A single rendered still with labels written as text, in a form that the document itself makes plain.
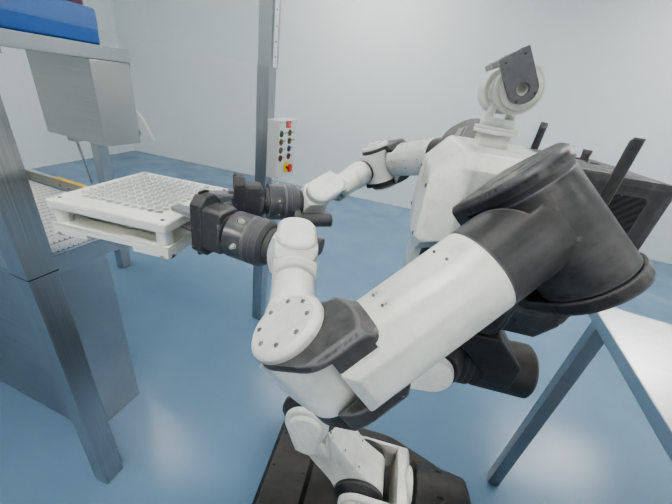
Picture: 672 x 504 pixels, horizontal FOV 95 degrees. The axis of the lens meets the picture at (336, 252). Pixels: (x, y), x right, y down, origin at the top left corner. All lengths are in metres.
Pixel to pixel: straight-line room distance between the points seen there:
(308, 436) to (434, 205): 0.64
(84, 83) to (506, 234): 0.98
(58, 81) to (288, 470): 1.29
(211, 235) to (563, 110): 4.24
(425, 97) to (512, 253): 3.96
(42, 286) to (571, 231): 0.98
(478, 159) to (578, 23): 4.11
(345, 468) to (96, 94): 1.17
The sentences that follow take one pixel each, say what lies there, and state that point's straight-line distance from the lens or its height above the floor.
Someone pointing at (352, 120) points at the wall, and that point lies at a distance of 4.30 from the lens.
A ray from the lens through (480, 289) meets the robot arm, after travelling 0.29.
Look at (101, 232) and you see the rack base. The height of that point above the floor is 1.02.
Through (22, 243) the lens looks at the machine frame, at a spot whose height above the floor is 0.94.
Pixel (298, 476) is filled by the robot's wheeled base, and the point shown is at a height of 0.19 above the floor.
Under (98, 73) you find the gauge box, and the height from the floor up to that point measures 1.27.
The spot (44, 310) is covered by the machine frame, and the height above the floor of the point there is 0.77.
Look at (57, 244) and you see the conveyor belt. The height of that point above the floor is 0.87.
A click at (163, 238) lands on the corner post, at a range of 0.64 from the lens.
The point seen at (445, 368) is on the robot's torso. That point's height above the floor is 0.87.
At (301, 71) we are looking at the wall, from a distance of 4.47.
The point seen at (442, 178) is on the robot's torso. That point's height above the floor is 1.23.
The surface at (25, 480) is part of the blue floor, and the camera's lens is 1.68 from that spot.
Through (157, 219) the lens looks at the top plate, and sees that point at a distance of 0.64.
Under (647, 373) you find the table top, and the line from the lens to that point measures 0.97.
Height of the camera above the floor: 1.32
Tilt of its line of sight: 28 degrees down
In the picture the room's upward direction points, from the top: 9 degrees clockwise
